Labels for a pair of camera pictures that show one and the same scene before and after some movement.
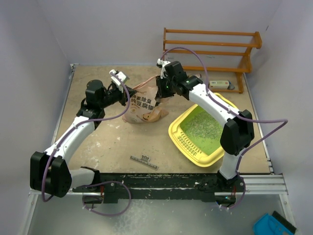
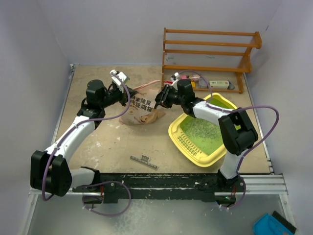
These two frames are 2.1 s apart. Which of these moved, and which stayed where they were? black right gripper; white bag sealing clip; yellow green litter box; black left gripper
Moved: black right gripper
Stayed: black left gripper; yellow green litter box; white bag sealing clip
